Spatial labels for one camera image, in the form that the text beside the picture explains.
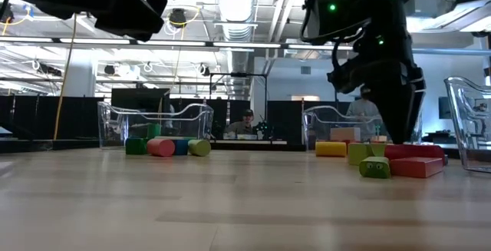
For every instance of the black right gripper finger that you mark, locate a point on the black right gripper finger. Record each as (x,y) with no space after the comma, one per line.
(420,97)
(391,116)

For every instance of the natural wood block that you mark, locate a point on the natural wood block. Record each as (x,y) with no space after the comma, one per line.
(345,134)
(169,137)

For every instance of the long lime green block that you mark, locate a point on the long lime green block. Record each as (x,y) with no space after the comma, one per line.
(375,167)

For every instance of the long red-orange wooden block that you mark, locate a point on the long red-orange wooden block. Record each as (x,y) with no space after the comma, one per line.
(416,167)

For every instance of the yellow wooden cylinder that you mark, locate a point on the yellow wooden cylinder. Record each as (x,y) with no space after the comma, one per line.
(330,149)

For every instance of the small red wooden block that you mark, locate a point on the small red wooden block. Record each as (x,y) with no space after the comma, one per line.
(161,148)

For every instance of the small blue arch block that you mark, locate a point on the small blue arch block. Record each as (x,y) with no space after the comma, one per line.
(182,147)

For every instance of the lime green wooden cylinder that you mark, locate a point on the lime green wooden cylinder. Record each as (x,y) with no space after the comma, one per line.
(199,148)

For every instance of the lime green wooden block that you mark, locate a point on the lime green wooden block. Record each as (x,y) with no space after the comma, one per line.
(379,150)

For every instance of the small lime green block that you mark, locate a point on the small lime green block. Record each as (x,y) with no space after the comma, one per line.
(358,153)

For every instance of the long ceiling light strip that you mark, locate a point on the long ceiling light strip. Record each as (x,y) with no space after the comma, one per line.
(172,43)

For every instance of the clear plastic bin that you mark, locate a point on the clear plastic bin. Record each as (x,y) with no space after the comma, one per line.
(318,124)
(115,124)
(472,136)

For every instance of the black partition panels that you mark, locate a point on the black partition panels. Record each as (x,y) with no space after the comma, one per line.
(76,116)

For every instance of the black device with green light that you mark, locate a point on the black device with green light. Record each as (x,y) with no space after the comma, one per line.
(264,130)

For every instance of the seated person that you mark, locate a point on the seated person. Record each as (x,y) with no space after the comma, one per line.
(239,126)

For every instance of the dark wall screen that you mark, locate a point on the dark wall screen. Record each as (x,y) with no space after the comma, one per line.
(445,107)

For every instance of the black overhead camera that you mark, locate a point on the black overhead camera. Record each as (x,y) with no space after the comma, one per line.
(178,17)

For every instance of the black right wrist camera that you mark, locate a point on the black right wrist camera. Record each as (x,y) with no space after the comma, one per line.
(330,13)

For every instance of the square wall vent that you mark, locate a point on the square wall vent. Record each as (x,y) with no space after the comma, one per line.
(305,70)

